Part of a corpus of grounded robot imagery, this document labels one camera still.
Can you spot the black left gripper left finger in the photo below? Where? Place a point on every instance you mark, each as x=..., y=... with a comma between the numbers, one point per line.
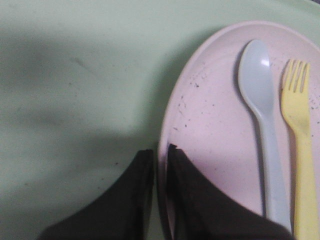
x=120, y=213

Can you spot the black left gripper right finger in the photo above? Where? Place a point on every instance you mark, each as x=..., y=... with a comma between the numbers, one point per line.
x=203, y=212

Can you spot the cream speckled round plate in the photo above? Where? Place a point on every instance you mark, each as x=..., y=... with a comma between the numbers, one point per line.
x=208, y=119

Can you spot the yellow plastic fork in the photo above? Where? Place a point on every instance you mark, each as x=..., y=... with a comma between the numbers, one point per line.
x=296, y=113

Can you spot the light green plastic tray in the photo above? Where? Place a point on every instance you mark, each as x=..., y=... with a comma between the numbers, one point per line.
x=84, y=85

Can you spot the light blue plastic spoon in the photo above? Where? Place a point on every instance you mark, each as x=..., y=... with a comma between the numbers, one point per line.
x=255, y=83

